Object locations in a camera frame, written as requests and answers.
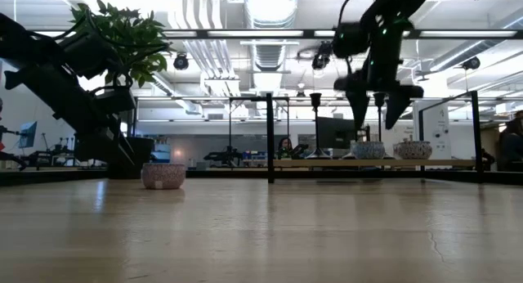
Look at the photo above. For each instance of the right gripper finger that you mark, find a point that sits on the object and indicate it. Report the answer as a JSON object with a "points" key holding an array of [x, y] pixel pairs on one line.
{"points": [[396, 109], [358, 107]]}

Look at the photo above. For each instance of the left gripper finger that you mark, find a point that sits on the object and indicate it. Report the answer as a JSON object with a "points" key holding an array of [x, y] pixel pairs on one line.
{"points": [[127, 150], [120, 160]]}

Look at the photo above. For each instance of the black metal candlestick holder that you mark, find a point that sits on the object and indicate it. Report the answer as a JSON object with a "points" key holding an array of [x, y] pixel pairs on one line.
{"points": [[318, 155], [379, 99]]}

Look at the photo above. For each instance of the blue patterned candle tin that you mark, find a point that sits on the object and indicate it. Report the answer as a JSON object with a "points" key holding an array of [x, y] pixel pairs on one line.
{"points": [[367, 151]]}

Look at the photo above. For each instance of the pink patterned candle tin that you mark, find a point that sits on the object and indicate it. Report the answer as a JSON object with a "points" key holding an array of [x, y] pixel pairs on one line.
{"points": [[163, 176]]}

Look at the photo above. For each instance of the background black robot arm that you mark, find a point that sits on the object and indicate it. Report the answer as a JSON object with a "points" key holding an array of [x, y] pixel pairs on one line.
{"points": [[301, 149], [12, 158], [45, 156], [222, 156]]}

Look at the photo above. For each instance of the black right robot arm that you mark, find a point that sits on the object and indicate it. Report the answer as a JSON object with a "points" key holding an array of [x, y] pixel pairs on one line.
{"points": [[384, 41]]}

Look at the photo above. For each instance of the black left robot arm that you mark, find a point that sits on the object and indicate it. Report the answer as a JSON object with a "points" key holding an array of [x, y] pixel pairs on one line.
{"points": [[41, 82]]}

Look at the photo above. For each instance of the black plant pot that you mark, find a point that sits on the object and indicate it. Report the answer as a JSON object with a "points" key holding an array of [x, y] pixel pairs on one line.
{"points": [[145, 156]]}

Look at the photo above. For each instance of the blue white bin stack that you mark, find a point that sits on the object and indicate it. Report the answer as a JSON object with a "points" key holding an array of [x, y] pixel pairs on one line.
{"points": [[160, 156]]}

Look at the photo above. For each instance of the black computer monitor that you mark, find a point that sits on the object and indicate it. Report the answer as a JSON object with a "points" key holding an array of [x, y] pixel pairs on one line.
{"points": [[333, 131]]}

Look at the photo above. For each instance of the white pillar with signs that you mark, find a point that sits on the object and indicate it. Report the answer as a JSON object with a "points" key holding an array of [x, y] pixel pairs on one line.
{"points": [[439, 131]]}

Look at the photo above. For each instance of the black ceiling spotlight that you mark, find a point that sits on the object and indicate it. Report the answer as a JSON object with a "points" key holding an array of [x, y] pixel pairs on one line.
{"points": [[472, 63], [181, 62], [320, 60], [300, 94]]}

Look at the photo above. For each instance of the blue lit monitor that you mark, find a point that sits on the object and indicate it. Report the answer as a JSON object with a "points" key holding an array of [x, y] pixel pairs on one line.
{"points": [[28, 135]]}

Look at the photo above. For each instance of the person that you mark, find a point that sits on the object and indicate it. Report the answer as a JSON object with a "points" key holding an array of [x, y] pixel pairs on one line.
{"points": [[512, 144], [284, 148]]}

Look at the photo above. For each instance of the green leafy plant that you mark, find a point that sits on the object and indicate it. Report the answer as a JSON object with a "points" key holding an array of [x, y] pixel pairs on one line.
{"points": [[130, 33]]}

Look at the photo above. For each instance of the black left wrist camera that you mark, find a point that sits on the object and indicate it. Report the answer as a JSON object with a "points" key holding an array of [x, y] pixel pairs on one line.
{"points": [[114, 100]]}

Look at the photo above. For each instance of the black overhead rig frame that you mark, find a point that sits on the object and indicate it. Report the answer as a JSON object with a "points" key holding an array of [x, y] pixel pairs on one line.
{"points": [[308, 34]]}

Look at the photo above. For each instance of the black frame wooden shelf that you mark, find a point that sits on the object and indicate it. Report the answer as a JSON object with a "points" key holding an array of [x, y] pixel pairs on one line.
{"points": [[270, 131]]}

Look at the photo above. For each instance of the background black metal frame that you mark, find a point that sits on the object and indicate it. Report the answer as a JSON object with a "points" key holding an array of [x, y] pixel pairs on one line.
{"points": [[229, 123]]}

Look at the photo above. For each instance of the round ventilation duct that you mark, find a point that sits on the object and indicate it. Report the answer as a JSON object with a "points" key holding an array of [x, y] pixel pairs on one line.
{"points": [[269, 5]]}

